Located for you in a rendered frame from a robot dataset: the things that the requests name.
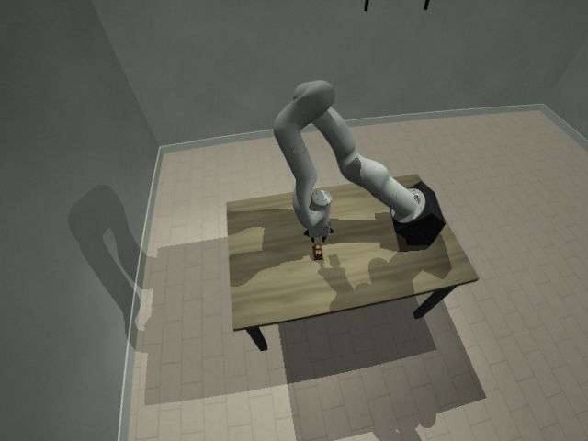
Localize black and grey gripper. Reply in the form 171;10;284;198
304;221;334;243

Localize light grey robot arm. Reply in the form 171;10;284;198
273;80;425;229

